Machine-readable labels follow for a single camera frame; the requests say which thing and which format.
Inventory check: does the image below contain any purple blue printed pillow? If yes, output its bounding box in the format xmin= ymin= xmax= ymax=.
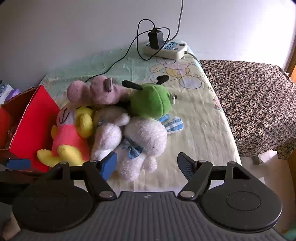
xmin=0 ymin=82 xmax=22 ymax=105

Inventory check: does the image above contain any small white plush rabbit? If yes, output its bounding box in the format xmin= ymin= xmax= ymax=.
xmin=91 ymin=105 xmax=131 ymax=161

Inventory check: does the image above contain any yellow pink plush toy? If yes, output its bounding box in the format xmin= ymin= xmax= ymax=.
xmin=37 ymin=103 xmax=95 ymax=167

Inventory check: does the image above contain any wooden door frame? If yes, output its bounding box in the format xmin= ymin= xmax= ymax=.
xmin=285 ymin=46 xmax=296 ymax=82

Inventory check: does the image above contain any red cardboard box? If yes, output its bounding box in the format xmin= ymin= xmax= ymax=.
xmin=0 ymin=85 xmax=61 ymax=173

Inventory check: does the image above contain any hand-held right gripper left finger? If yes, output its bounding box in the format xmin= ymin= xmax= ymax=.
xmin=47 ymin=152 xmax=118 ymax=202

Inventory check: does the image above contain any pale green printed bedsheet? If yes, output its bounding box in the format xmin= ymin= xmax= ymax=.
xmin=38 ymin=45 xmax=242 ymax=193

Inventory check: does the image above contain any black charger plug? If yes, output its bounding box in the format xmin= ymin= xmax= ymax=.
xmin=148 ymin=28 xmax=163 ymax=49

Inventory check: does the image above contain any black charger cable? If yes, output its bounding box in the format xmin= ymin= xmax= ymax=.
xmin=84 ymin=19 xmax=170 ymax=83

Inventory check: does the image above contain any white power strip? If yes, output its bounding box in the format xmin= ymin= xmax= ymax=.
xmin=142 ymin=40 xmax=188 ymax=60

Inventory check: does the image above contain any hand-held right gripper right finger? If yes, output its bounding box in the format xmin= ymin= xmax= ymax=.
xmin=177 ymin=152 xmax=251 ymax=201

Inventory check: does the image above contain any large white plush rabbit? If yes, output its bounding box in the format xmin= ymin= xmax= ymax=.
xmin=113 ymin=116 xmax=184 ymax=182

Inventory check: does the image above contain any pink plush bear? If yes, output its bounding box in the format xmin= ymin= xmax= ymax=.
xmin=67 ymin=75 xmax=130 ymax=109

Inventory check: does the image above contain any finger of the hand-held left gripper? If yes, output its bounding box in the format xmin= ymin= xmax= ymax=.
xmin=0 ymin=158 xmax=32 ymax=172

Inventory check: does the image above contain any green plush toy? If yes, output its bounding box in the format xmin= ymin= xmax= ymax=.
xmin=122 ymin=75 xmax=177 ymax=120

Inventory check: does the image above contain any grey power cable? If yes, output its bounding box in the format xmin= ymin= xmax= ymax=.
xmin=172 ymin=0 xmax=184 ymax=41

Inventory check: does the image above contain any brown patterned cloth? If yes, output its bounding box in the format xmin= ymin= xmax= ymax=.
xmin=199 ymin=60 xmax=296 ymax=160

